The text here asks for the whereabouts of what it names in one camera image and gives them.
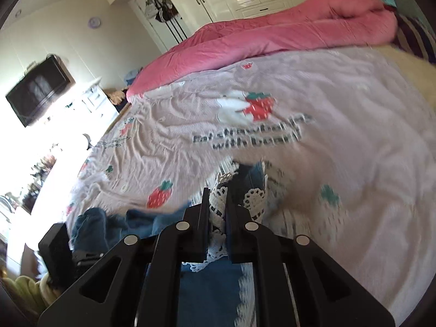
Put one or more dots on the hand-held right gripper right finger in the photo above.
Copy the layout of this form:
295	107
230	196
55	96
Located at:
236	238

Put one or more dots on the blue folded clothes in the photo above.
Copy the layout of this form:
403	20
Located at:
133	77

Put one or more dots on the black wall television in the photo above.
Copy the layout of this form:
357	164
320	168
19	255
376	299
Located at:
37	88

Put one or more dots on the pink duvet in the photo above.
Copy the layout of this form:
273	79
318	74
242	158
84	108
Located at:
272	30

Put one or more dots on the white hanging bag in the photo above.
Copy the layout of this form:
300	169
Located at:
150	8

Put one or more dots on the round wall clock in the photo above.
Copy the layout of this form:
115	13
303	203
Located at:
94	22

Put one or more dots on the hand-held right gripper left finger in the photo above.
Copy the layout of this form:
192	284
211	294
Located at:
197	231

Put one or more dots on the white dresser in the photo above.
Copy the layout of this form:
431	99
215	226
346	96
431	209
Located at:
98	105

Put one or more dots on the pink printed bed sheet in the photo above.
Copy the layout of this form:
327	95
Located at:
306	177

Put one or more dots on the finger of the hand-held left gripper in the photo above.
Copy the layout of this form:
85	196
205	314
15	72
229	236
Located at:
88	258

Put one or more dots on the teal cloth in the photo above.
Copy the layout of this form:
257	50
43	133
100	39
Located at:
388	0

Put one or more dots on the black hanging bag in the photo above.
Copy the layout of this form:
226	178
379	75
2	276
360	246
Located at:
166	6

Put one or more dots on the brown cloth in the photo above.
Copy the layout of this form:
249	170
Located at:
115	99

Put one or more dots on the blue denim pants with lace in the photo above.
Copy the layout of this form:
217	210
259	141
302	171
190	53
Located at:
218	293

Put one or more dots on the striped pillow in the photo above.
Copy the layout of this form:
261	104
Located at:
415	37

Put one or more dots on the white door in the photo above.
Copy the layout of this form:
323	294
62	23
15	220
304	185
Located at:
150	27

